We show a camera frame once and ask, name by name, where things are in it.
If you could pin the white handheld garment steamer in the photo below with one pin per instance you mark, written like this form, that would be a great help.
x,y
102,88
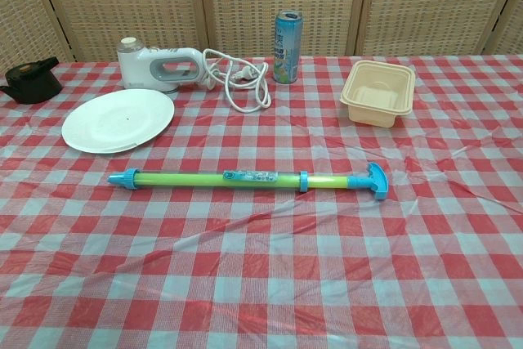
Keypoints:
x,y
143,67

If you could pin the beige plastic food container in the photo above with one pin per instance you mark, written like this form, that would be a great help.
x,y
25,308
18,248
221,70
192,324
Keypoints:
x,y
378,91

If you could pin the green blue water pump toy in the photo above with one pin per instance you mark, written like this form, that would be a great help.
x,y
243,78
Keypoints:
x,y
196,180

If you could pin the red checkered tablecloth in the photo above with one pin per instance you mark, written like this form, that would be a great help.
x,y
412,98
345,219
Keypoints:
x,y
261,242

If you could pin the blue drink can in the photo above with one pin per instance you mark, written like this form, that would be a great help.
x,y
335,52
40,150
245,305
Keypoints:
x,y
287,48

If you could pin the white round plate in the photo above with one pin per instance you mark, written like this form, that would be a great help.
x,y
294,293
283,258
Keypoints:
x,y
118,120

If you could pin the black pot with spout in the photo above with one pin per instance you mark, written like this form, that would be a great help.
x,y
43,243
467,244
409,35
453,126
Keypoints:
x,y
30,79

